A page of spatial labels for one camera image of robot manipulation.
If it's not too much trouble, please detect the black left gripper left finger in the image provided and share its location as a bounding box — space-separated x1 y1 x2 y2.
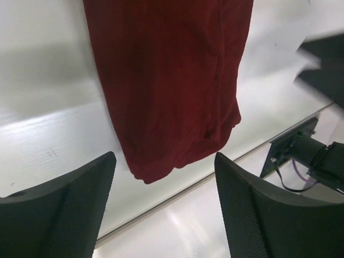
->
1 152 116 257

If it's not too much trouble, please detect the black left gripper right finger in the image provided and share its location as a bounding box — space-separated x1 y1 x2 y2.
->
214 153 343 258

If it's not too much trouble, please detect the dark red t-shirt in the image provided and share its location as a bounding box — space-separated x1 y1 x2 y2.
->
83 0 253 184

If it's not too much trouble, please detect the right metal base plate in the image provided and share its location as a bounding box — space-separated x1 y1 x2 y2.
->
260 117 320 178

